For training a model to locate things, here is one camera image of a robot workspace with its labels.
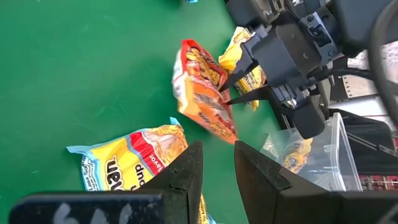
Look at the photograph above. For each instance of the blue-edged beef ramen packet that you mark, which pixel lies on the blue-edged beef ramen packet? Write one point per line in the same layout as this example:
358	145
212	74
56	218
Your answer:
124	161

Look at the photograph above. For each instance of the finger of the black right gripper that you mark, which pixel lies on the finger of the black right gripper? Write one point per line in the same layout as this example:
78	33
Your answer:
304	118
286	53

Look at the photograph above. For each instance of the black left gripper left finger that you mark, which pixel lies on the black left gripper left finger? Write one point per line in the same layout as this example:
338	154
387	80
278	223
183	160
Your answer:
124	208

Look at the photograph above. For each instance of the yellow creamy chicken ramen packet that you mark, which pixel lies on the yellow creamy chicken ramen packet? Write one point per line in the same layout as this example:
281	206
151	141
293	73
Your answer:
233	56
295	155

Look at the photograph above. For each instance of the red spicy chicken ramen packet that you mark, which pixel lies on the red spicy chicken ramen packet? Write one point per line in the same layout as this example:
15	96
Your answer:
202	102

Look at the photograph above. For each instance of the backlit keyboard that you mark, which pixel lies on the backlit keyboard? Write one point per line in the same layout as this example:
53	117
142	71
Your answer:
379	183

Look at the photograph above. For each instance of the green table mat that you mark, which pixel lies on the green table mat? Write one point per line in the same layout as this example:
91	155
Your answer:
62	62

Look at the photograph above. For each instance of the clear plastic bin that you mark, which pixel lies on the clear plastic bin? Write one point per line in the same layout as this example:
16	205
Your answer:
339	161

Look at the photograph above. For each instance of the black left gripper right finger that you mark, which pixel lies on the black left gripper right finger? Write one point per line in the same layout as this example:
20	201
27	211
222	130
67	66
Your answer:
295	208

